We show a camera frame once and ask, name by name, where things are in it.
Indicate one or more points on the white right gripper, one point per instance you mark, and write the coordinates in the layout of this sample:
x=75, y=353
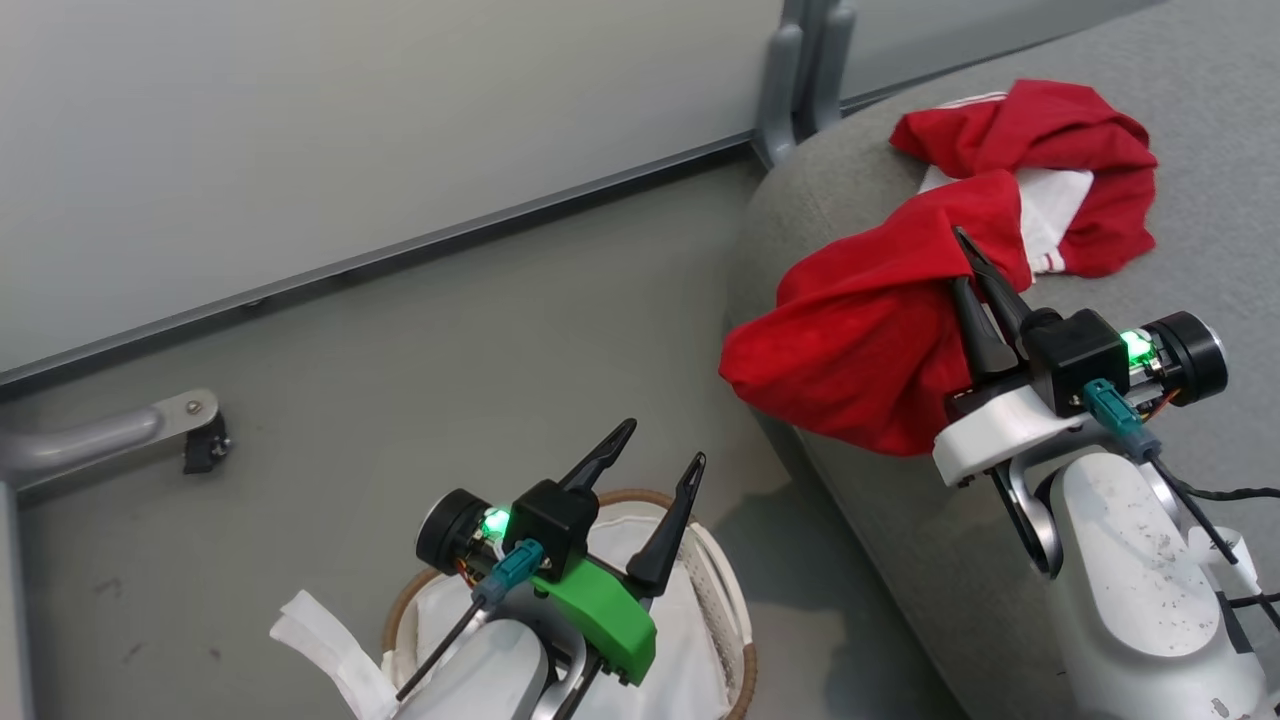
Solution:
x=990, y=430

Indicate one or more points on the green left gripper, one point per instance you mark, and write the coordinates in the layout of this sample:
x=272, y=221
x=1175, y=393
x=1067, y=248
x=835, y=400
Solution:
x=605, y=620

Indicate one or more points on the red and white shirt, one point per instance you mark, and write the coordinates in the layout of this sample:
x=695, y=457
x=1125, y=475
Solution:
x=870, y=340

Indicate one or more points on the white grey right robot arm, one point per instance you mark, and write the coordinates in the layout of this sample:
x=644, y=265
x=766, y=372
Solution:
x=1130, y=580

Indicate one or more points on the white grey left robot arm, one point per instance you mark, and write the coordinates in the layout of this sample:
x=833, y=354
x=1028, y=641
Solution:
x=480, y=670

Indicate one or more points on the grey fabric sofa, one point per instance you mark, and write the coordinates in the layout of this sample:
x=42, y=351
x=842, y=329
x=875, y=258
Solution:
x=1200, y=180

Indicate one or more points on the woven laundry basket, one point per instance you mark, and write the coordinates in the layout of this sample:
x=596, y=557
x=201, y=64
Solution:
x=740, y=640

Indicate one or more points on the black caster wheel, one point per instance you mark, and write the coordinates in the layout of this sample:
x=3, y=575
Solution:
x=205, y=450

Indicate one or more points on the grey partition support leg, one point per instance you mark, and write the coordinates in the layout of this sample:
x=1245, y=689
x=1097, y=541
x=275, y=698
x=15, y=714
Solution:
x=90, y=440

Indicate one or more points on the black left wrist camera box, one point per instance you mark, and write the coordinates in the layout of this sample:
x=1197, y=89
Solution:
x=555, y=525

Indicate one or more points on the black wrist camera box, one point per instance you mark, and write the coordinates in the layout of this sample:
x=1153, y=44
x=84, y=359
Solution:
x=1075, y=355
x=555, y=525

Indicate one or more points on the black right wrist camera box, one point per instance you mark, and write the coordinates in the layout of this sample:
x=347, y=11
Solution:
x=1075, y=355

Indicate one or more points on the teal left camera connector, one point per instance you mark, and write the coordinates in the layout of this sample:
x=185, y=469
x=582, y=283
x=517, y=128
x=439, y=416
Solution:
x=512, y=572

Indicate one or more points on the teal camera connector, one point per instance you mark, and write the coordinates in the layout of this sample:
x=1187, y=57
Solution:
x=512, y=572
x=1115, y=412

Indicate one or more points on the teal right camera connector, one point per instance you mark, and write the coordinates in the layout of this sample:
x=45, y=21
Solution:
x=1115, y=412

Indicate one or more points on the aluminium partition bottom rail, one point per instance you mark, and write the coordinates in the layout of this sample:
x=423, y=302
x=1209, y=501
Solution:
x=400, y=255

